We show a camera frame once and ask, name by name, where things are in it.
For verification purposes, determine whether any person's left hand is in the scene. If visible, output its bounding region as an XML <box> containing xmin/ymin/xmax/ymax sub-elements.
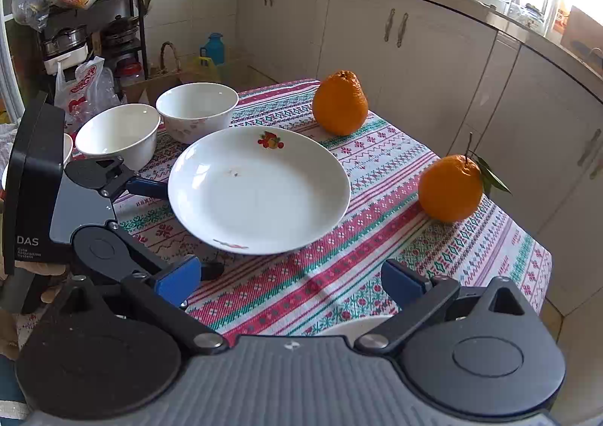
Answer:
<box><xmin>18</xmin><ymin>262</ymin><xmax>67</xmax><ymax>306</ymax></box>

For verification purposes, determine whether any yellow plastic bag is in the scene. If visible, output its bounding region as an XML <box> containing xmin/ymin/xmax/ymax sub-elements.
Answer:
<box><xmin>191</xmin><ymin>56</ymin><xmax>222</xmax><ymax>84</ymax></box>

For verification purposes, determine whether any black lidded pot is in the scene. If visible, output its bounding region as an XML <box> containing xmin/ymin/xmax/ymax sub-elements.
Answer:
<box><xmin>101</xmin><ymin>15</ymin><xmax>142</xmax><ymax>48</ymax></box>

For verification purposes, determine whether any orange with bumpy top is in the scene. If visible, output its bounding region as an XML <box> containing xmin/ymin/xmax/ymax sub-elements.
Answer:
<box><xmin>312</xmin><ymin>70</ymin><xmax>369</xmax><ymax>136</ymax></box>

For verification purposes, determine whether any jar with red lid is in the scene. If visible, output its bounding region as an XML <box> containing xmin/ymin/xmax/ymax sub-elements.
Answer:
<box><xmin>115</xmin><ymin>59</ymin><xmax>145</xmax><ymax>87</ymax></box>

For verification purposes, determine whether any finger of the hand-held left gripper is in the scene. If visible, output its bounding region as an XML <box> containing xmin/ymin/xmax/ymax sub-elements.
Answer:
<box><xmin>120</xmin><ymin>234</ymin><xmax>164</xmax><ymax>284</ymax></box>
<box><xmin>64</xmin><ymin>156</ymin><xmax>169</xmax><ymax>201</ymax></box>

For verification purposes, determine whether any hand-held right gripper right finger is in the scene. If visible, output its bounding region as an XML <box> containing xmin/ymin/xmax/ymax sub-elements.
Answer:
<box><xmin>354</xmin><ymin>259</ymin><xmax>535</xmax><ymax>355</ymax></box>

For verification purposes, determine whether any open cardboard box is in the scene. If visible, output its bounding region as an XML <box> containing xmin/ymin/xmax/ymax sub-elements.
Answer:
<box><xmin>122</xmin><ymin>70</ymin><xmax>209</xmax><ymax>104</ymax></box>

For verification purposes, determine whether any white electric pot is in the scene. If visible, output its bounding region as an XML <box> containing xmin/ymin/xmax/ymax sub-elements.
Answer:
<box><xmin>42</xmin><ymin>45</ymin><xmax>91</xmax><ymax>76</ymax></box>

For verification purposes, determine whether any steel steamer pot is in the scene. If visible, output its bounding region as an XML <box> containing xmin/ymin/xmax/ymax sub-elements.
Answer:
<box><xmin>42</xmin><ymin>25</ymin><xmax>90</xmax><ymax>54</ymax></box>

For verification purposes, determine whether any black metal shelf rack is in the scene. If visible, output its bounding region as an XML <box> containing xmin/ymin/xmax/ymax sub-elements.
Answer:
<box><xmin>28</xmin><ymin>0</ymin><xmax>156</xmax><ymax>92</ymax></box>

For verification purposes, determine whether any orange with leafy stem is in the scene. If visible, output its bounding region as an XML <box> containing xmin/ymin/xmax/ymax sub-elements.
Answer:
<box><xmin>418</xmin><ymin>133</ymin><xmax>512</xmax><ymax>224</ymax></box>

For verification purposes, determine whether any white plate with flower print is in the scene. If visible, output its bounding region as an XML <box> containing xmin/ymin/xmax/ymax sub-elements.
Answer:
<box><xmin>325</xmin><ymin>315</ymin><xmax>393</xmax><ymax>338</ymax></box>
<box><xmin>168</xmin><ymin>126</ymin><xmax>350</xmax><ymax>255</ymax></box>

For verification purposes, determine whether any wicker basket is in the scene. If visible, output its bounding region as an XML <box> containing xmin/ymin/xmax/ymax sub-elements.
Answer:
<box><xmin>158</xmin><ymin>42</ymin><xmax>182</xmax><ymax>78</ymax></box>

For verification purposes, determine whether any blue thermos jug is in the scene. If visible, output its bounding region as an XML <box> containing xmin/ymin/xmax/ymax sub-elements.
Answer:
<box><xmin>200</xmin><ymin>33</ymin><xmax>225</xmax><ymax>64</ymax></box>

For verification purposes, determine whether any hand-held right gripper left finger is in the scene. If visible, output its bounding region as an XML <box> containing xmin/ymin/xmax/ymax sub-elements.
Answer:
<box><xmin>57</xmin><ymin>255</ymin><xmax>229</xmax><ymax>356</ymax></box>

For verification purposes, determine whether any brown cardboard sheet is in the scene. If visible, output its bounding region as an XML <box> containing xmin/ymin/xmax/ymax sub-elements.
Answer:
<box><xmin>560</xmin><ymin>6</ymin><xmax>603</xmax><ymax>73</ymax></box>

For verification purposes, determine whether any white bag with red print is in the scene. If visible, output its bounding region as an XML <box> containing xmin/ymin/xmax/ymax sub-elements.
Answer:
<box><xmin>54</xmin><ymin>56</ymin><xmax>119</xmax><ymax>125</ymax></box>

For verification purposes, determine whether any striped patterned tablecloth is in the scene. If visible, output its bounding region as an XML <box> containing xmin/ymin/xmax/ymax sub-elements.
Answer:
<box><xmin>16</xmin><ymin>78</ymin><xmax>553</xmax><ymax>346</ymax></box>

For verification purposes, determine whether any glass jar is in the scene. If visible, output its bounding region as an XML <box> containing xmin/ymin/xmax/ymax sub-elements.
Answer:
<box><xmin>509</xmin><ymin>4</ymin><xmax>547</xmax><ymax>29</ymax></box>

